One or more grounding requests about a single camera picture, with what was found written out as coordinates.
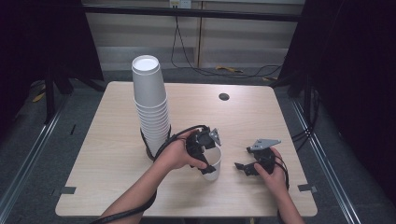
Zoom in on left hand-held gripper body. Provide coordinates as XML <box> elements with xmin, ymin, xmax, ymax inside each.
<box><xmin>185</xmin><ymin>127</ymin><xmax>223</xmax><ymax>161</ymax></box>

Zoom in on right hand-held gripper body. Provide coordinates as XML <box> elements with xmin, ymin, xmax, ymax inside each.
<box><xmin>247</xmin><ymin>138</ymin><xmax>282</xmax><ymax>175</ymax></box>

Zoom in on single white paper cup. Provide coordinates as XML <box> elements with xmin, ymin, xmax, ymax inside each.
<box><xmin>200</xmin><ymin>144</ymin><xmax>223</xmax><ymax>182</ymax></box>

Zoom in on black wire cup holder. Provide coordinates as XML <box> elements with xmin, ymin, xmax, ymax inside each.
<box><xmin>139</xmin><ymin>124</ymin><xmax>174</xmax><ymax>162</ymax></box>

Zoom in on stack of white paper cups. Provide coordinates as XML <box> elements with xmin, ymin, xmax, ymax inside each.
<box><xmin>131</xmin><ymin>54</ymin><xmax>173</xmax><ymax>158</ymax></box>

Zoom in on person's right hand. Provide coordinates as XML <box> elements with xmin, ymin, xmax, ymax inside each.
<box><xmin>253</xmin><ymin>147</ymin><xmax>290</xmax><ymax>196</ymax></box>

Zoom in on person's left hand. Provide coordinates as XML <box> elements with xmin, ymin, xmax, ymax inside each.
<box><xmin>153</xmin><ymin>129</ymin><xmax>208</xmax><ymax>173</ymax></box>

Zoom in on black curtain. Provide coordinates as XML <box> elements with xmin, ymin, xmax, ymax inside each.
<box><xmin>276</xmin><ymin>0</ymin><xmax>396</xmax><ymax>207</ymax></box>
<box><xmin>0</xmin><ymin>0</ymin><xmax>106</xmax><ymax>139</ymax></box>

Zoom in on black horizontal bar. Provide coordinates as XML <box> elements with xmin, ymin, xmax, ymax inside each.
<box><xmin>82</xmin><ymin>4</ymin><xmax>303</xmax><ymax>22</ymax></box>

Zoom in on black metal stand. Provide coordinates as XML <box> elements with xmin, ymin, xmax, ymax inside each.
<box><xmin>42</xmin><ymin>69</ymin><xmax>75</xmax><ymax>125</ymax></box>

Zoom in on yellow floor scrap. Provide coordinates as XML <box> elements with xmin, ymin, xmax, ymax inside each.
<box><xmin>31</xmin><ymin>91</ymin><xmax>47</xmax><ymax>104</ymax></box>

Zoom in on left hand-held gripper black cable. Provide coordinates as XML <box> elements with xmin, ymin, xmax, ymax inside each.
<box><xmin>89</xmin><ymin>124</ymin><xmax>210</xmax><ymax>224</ymax></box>

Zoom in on hand-held gripper black cable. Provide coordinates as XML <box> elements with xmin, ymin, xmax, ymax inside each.
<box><xmin>89</xmin><ymin>124</ymin><xmax>210</xmax><ymax>224</ymax></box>
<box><xmin>274</xmin><ymin>154</ymin><xmax>290</xmax><ymax>191</ymax></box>

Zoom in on right hand-held gripper black cable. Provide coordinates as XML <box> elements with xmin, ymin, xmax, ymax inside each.
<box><xmin>274</xmin><ymin>154</ymin><xmax>290</xmax><ymax>191</ymax></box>

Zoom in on black cable bundle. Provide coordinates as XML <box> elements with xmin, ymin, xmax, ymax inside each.
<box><xmin>290</xmin><ymin>88</ymin><xmax>322</xmax><ymax>153</ymax></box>

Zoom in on metal floor rail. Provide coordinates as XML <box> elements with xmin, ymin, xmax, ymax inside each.
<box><xmin>290</xmin><ymin>98</ymin><xmax>362</xmax><ymax>224</ymax></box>
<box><xmin>0</xmin><ymin>99</ymin><xmax>69</xmax><ymax>217</ymax></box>

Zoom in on black floor cables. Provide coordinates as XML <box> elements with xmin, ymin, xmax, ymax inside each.
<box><xmin>170</xmin><ymin>15</ymin><xmax>285</xmax><ymax>79</ymax></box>

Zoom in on white wall socket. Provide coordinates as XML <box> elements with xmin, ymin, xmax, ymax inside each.
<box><xmin>168</xmin><ymin>0</ymin><xmax>192</xmax><ymax>9</ymax></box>

